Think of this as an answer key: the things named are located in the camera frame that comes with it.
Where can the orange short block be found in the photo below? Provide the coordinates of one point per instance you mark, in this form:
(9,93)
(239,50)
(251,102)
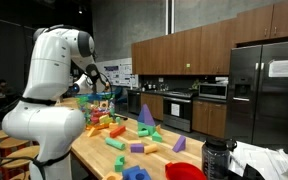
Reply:
(112,126)

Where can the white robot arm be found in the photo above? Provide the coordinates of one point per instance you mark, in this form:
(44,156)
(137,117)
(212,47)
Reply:
(50,66)

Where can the tan small block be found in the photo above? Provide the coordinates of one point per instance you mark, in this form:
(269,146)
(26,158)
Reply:
(158,128)

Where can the green small arch block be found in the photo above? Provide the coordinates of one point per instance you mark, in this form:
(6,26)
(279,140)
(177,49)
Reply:
(119,164)

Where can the green short cylinder block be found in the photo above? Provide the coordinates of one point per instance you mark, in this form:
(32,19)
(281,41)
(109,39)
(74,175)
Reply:
(143,133)
(117,120)

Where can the blue square block with hole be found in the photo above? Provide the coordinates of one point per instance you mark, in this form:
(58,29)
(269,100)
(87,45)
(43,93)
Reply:
(140,175)

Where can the green wide arch block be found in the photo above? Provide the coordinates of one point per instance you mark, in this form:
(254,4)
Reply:
(150,127)

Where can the black water bottle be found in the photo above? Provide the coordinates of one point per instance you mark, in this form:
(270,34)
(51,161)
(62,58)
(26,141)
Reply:
(215,160)

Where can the red bowl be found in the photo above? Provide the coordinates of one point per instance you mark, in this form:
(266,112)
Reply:
(184,171)

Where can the stainless oven with stove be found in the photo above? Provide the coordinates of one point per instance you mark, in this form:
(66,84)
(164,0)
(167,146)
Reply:
(180,116)

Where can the blue office chair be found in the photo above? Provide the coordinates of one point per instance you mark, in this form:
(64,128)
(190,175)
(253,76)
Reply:
(120,95)

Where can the yellow cylinder block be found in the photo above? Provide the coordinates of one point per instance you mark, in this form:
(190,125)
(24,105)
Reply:
(150,148)

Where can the black pen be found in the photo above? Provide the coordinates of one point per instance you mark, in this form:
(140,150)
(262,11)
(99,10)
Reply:
(121,116)

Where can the green sticky note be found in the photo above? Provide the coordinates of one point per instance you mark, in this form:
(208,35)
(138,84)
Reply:
(188,65)

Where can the green long cylinder block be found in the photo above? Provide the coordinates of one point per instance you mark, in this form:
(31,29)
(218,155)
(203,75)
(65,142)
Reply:
(114,143)

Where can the white poster board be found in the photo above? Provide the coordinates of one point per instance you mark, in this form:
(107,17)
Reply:
(120,73)

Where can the green triangle block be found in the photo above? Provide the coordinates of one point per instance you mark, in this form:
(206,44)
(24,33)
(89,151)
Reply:
(156,137)

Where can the white vertical pipe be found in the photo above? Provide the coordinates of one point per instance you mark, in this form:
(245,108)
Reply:
(170,16)

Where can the brown wide base cabinet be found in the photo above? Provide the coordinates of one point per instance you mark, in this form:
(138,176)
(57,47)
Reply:
(152,105)

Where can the dark dishwasher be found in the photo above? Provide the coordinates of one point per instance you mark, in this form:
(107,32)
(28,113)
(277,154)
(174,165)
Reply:
(134,101)

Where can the stainless microwave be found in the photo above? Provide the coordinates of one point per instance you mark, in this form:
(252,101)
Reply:
(212,91)

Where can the purple tall triangle block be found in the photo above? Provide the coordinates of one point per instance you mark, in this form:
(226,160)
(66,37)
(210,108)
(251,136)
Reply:
(148,116)

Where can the purple rectangular block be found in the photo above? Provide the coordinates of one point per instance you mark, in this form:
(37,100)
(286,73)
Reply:
(137,148)

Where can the yellow flat block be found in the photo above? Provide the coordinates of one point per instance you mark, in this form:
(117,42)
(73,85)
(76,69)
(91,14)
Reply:
(93,132)

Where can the white papers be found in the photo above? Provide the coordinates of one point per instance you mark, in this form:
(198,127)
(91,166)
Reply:
(267,160)

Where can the purple wedge block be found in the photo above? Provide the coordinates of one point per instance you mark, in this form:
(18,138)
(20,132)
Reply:
(180,146)

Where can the seated person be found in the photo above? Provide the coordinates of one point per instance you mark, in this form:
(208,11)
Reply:
(2,90)

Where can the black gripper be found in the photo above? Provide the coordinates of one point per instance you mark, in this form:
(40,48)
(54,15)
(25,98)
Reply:
(89,98)

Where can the brown narrow base cabinet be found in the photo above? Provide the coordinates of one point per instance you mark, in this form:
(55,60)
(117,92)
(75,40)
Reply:
(209,118)

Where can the orange square block with hole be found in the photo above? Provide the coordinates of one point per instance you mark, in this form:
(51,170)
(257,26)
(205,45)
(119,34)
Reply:
(112,176)

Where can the stainless steel fridge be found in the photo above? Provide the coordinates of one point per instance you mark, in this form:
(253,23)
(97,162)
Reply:
(277,110)

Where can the red long block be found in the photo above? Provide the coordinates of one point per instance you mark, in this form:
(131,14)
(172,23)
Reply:
(118,131)

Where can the brown upper wall cabinets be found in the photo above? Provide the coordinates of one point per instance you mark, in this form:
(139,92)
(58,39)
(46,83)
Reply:
(200,50)

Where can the green potted plant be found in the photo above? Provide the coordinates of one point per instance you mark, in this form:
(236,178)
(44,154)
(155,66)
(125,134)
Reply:
(194,84)

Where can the white paper on fridge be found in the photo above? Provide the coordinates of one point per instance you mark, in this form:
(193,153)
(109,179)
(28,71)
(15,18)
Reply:
(284,68)

